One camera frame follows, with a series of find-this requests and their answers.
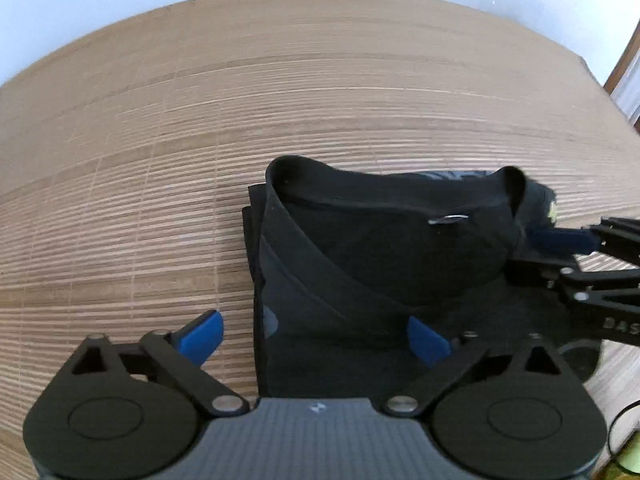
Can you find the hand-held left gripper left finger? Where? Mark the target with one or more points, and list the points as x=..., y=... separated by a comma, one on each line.
x=202, y=337

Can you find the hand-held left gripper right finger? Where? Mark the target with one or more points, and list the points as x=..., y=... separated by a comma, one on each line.
x=427, y=342

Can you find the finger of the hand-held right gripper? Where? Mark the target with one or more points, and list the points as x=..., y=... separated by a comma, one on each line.
x=560, y=239
x=550, y=272

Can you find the black printed shirt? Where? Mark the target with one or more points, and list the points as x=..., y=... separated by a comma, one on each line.
x=380, y=270

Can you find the wooden door frame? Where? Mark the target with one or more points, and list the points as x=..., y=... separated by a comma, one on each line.
x=627, y=75

